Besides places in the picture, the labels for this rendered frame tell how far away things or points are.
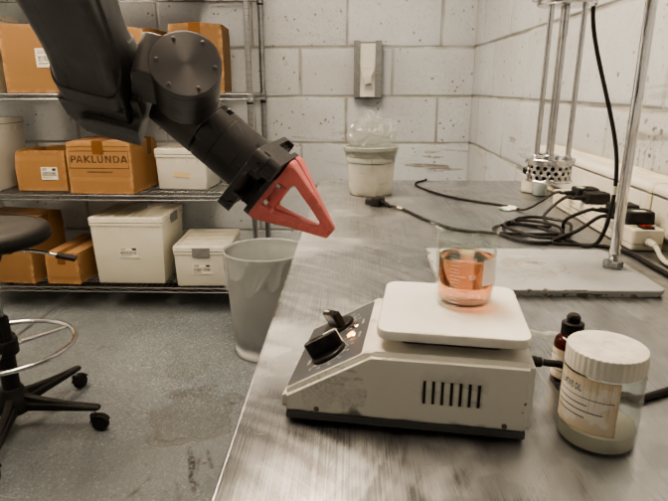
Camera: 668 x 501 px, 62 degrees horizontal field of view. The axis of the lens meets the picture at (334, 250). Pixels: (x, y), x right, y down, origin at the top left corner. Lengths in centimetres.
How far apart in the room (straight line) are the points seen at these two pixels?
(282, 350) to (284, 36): 236
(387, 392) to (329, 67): 246
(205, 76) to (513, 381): 34
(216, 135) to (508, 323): 30
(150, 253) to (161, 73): 225
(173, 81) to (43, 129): 277
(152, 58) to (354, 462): 35
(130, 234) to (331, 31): 133
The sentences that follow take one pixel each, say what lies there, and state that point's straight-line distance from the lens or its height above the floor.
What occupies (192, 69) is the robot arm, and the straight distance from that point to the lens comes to 48.
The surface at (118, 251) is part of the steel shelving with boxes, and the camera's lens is 275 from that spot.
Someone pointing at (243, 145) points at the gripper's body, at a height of 97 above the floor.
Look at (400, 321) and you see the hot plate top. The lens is 46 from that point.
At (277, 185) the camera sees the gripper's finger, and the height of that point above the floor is 93.
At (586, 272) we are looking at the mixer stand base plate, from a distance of 90.
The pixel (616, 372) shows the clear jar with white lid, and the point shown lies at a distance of 46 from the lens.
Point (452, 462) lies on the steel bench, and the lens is 46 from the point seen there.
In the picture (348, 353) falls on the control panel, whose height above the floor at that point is 81.
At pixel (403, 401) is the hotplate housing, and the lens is 47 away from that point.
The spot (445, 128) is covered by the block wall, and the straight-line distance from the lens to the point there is 288.
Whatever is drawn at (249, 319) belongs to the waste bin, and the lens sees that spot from 212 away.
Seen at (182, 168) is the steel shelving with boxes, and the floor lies 66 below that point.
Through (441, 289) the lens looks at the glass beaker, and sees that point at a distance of 49.
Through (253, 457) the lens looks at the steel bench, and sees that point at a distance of 46.
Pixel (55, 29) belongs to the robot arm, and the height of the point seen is 106.
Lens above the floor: 102
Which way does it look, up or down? 16 degrees down
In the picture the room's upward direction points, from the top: straight up
